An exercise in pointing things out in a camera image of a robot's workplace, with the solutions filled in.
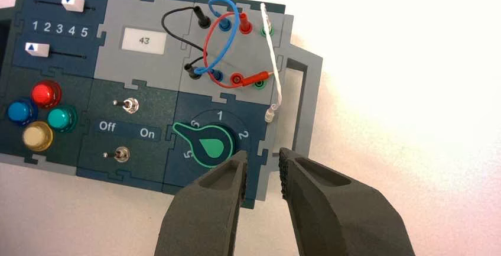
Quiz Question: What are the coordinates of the red push button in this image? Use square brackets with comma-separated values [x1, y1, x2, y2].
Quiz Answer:
[30, 80, 63, 109]

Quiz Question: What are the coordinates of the blue banana plug cable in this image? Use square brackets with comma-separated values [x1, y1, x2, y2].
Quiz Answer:
[193, 0, 240, 83]

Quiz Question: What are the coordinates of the metal toggle switch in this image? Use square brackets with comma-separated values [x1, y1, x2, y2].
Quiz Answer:
[112, 96, 139, 114]
[102, 146, 131, 164]

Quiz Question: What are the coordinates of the white number display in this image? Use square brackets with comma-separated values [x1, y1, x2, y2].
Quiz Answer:
[122, 27, 167, 56]

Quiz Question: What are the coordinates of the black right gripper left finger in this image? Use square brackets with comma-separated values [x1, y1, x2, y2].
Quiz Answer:
[154, 150, 249, 256]

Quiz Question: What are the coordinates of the white banana plug cable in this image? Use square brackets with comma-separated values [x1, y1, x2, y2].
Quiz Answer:
[260, 2, 284, 124]

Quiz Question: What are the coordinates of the green push button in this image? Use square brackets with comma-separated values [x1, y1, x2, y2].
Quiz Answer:
[47, 105, 78, 134]

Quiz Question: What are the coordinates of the white slider handle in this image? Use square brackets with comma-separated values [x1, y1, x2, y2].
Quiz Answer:
[61, 0, 86, 13]
[24, 43, 50, 58]

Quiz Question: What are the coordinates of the red banana plug cable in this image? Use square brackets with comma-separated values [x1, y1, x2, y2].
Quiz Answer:
[203, 11, 271, 89]

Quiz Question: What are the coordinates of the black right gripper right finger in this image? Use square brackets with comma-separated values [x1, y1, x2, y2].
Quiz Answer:
[278, 147, 416, 256]

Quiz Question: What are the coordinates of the yellow push button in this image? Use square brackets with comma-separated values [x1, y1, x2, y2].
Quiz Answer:
[21, 121, 54, 153]

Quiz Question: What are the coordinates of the black banana plug cable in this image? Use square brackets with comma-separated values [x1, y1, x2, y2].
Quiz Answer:
[161, 5, 212, 80]

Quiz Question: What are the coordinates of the blue push button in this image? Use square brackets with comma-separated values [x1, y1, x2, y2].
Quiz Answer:
[6, 98, 39, 127]

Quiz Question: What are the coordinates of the grey and teal task box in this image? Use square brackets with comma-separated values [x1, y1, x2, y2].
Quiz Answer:
[0, 0, 324, 210]

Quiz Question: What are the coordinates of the green rotary knob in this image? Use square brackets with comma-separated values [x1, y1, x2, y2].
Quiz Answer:
[172, 122, 236, 169]

